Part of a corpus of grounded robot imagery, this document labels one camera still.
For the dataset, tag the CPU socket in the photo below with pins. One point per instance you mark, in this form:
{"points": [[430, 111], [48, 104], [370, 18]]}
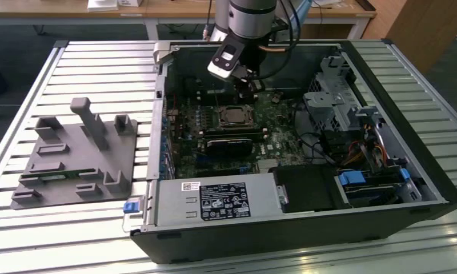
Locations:
{"points": [[238, 127]]}

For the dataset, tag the grey case release latch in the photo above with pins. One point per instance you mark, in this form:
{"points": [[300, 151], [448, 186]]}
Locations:
{"points": [[162, 51]]}

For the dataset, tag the silver drive cage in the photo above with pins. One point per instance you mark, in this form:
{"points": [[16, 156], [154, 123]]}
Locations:
{"points": [[327, 105]]}

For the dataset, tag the wooden desk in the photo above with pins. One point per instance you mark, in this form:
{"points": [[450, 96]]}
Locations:
{"points": [[167, 10]]}

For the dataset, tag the green motherboard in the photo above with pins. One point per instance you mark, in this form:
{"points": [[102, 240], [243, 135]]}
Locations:
{"points": [[286, 142]]}

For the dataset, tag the black graphics card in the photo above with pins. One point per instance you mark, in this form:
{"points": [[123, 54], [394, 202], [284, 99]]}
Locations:
{"points": [[228, 147]]}

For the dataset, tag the silver chipset heatsink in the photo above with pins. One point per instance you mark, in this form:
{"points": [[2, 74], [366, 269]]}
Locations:
{"points": [[270, 164]]}

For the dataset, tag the white box with print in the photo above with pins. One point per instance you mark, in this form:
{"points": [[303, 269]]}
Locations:
{"points": [[131, 3]]}

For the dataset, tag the wooden cabinet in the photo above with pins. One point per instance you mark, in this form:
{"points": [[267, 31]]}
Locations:
{"points": [[423, 28]]}

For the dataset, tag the black plastic shroud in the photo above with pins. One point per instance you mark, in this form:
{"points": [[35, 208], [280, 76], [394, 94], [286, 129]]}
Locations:
{"points": [[308, 188]]}

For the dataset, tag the blue disk carrier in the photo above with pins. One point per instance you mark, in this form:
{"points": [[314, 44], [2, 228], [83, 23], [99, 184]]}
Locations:
{"points": [[352, 179]]}

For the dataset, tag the silver power supply unit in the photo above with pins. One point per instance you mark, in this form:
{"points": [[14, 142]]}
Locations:
{"points": [[175, 205]]}

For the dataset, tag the blue plastic clip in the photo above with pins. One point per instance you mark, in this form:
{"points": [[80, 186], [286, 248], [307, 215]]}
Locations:
{"points": [[404, 175]]}

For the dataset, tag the grey parts rack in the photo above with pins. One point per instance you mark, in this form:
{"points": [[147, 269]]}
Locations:
{"points": [[80, 171]]}

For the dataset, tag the blue case latch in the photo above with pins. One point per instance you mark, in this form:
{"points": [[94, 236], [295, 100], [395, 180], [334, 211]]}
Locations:
{"points": [[134, 207]]}

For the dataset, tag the black PC case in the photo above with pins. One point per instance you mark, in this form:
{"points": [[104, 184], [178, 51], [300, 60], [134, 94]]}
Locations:
{"points": [[251, 242]]}

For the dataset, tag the green RAM stick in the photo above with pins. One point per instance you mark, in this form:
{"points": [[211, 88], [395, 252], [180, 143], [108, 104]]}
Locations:
{"points": [[54, 178]]}

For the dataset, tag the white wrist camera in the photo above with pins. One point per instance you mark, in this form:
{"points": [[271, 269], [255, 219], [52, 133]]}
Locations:
{"points": [[226, 61]]}

